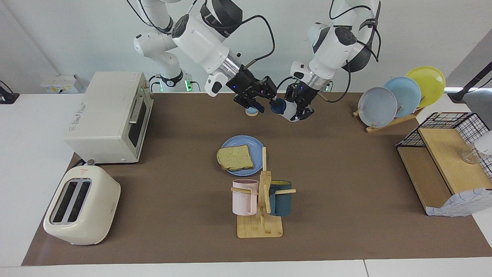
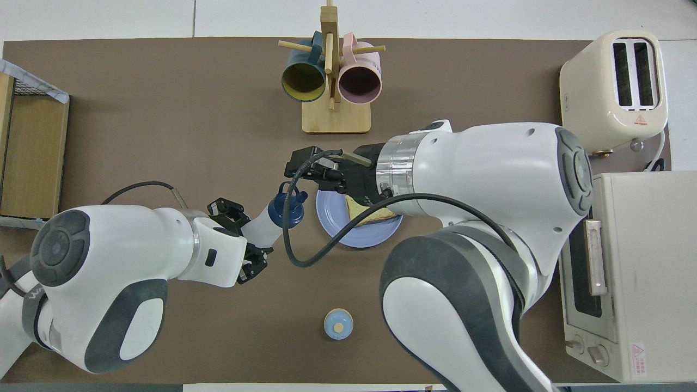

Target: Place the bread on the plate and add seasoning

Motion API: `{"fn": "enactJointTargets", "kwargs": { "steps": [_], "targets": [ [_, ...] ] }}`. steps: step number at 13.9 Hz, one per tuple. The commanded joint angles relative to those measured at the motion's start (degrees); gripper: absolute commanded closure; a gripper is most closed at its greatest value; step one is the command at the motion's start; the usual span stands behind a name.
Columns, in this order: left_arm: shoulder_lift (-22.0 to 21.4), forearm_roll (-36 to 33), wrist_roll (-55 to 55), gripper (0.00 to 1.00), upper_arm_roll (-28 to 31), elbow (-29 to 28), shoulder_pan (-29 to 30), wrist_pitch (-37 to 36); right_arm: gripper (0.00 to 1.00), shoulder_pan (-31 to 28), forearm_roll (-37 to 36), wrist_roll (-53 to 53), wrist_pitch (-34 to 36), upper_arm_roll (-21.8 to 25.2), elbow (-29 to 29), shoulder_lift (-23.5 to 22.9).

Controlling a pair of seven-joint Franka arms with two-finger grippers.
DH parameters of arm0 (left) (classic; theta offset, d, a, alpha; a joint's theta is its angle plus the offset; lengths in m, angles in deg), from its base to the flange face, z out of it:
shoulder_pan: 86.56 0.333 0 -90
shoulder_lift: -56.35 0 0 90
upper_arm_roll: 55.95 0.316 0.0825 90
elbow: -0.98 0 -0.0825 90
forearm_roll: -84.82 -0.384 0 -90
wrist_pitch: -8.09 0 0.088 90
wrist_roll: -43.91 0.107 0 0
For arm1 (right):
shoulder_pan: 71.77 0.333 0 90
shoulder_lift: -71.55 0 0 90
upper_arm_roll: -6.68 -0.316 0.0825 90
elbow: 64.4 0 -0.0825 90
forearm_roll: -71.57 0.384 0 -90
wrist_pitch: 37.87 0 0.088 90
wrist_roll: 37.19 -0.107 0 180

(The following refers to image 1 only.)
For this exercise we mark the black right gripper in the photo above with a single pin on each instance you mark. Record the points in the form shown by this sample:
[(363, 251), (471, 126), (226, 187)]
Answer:
[(246, 84)]

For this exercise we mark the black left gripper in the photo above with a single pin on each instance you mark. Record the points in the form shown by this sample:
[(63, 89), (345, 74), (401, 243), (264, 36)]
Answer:
[(303, 93)]

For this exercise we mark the white seasoning bottle blue cap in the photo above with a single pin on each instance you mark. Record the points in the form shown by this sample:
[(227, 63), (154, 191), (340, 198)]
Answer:
[(288, 111)]

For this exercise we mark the toasted bread slice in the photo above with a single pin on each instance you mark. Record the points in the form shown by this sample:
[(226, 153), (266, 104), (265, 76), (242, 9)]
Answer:
[(234, 158)]

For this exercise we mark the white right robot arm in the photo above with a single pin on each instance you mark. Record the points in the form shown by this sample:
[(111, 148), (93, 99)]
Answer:
[(200, 38)]

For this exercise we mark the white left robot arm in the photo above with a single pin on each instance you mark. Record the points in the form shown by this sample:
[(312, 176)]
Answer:
[(334, 46)]

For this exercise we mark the blue round plate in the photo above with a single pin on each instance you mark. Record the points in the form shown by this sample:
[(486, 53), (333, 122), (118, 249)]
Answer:
[(246, 141)]

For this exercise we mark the grey-blue plate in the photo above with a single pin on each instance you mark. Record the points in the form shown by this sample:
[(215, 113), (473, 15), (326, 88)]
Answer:
[(378, 107)]

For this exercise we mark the wooden plate rack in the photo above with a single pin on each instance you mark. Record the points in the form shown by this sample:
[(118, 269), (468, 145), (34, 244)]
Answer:
[(388, 124)]

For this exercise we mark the light blue plate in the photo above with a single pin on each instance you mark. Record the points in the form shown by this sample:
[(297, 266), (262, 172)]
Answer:
[(407, 94)]

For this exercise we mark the yellow plate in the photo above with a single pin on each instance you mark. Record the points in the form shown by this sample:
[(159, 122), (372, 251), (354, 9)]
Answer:
[(430, 82)]

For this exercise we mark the small blue call bell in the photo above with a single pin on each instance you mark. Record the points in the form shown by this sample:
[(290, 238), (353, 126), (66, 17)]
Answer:
[(251, 112)]

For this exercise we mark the dark teal mug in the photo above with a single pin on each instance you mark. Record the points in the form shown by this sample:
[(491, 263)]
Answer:
[(282, 204)]

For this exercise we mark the pink ribbed mug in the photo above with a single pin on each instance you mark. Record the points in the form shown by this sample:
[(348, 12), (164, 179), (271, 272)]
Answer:
[(242, 200)]

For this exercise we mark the brown table mat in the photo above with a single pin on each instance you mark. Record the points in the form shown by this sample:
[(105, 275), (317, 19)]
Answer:
[(173, 192)]

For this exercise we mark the wooden mug tree stand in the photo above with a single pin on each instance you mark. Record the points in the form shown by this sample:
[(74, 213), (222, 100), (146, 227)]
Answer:
[(259, 229)]

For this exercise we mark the white toaster oven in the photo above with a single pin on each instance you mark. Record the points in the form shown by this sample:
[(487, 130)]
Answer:
[(103, 115)]

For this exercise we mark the clear glass cup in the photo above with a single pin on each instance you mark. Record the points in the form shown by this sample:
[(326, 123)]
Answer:
[(471, 157)]

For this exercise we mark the grey rounded object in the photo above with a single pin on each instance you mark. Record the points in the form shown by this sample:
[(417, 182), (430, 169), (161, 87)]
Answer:
[(480, 105)]

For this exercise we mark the white power socket box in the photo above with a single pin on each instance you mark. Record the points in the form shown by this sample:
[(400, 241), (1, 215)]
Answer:
[(61, 84)]

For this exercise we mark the cream two-slot toaster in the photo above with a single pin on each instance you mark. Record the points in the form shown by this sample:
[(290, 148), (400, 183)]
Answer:
[(96, 207)]

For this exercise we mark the black clamp block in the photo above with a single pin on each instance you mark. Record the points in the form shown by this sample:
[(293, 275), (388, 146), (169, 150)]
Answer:
[(7, 98)]

